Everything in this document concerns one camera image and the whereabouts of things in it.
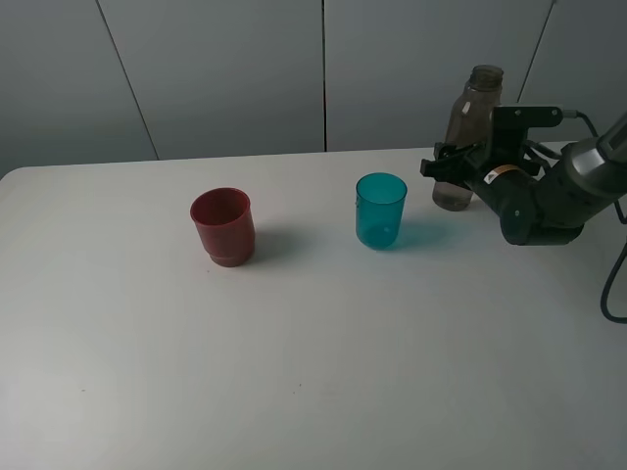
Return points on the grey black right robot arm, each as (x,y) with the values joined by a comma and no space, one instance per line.
(541,197)

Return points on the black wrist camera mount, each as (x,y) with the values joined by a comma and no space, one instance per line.
(511,124)

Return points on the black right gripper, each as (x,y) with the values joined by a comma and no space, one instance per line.
(502,179)

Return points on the smoky transparent water bottle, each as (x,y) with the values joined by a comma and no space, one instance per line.
(470,122)

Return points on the teal transparent plastic cup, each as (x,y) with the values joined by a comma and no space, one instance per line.
(380,201)

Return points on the red plastic cup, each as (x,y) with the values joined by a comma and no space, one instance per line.
(224,222)

